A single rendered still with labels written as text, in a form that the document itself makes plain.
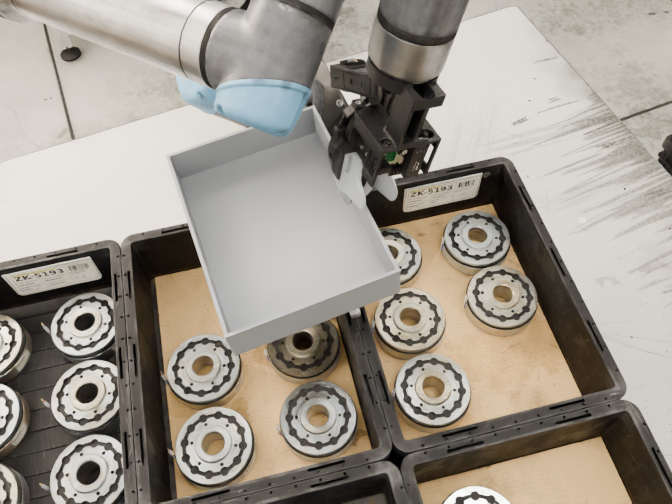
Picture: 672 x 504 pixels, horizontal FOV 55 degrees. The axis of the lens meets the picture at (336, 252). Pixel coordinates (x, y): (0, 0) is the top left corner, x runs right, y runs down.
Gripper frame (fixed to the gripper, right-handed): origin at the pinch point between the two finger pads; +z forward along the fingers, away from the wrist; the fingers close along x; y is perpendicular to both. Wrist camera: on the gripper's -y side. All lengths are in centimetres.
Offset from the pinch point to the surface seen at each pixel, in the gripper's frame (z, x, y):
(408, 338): 20.3, 7.5, 12.2
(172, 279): 29.9, -18.1, -14.4
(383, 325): 21.1, 5.5, 8.7
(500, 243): 15.7, 27.5, 4.5
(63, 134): 116, -18, -146
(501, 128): 25, 55, -27
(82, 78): 112, -5, -172
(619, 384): 9.4, 23.5, 31.7
